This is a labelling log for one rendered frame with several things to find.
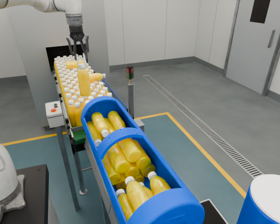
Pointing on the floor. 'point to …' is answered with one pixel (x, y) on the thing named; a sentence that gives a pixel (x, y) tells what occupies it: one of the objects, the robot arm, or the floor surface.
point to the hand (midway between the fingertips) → (81, 59)
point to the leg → (105, 212)
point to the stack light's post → (130, 98)
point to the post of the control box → (67, 166)
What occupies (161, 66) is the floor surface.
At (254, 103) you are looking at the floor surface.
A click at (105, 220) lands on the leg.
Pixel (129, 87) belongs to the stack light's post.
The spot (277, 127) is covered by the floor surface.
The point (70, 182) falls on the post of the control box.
